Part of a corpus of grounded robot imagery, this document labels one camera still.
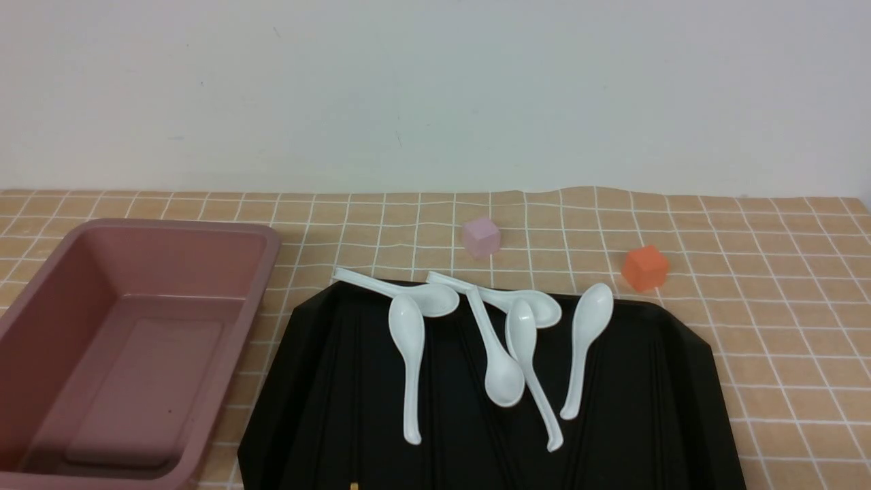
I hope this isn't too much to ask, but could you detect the black plastic tray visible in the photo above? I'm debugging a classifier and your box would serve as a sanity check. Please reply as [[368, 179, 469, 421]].
[[237, 282, 744, 489]]

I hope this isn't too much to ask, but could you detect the translucent pink cube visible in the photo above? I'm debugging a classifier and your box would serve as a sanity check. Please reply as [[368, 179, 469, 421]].
[[461, 216, 501, 260]]

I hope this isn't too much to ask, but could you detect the pink rectangular plastic bin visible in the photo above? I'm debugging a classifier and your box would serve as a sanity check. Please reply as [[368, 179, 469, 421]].
[[1, 219, 281, 489]]

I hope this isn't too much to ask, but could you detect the orange cube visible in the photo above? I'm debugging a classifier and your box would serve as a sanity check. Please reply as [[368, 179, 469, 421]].
[[621, 245, 671, 292]]

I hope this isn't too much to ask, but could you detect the checkered beige tablecloth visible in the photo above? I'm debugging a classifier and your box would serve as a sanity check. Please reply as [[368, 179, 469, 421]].
[[1, 185, 870, 489]]

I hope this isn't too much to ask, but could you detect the white ceramic soup spoon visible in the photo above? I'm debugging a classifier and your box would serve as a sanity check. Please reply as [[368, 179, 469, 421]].
[[465, 286, 525, 408], [505, 299, 563, 453], [389, 294, 425, 444], [560, 282, 614, 421], [333, 267, 460, 319], [426, 271, 562, 329]]

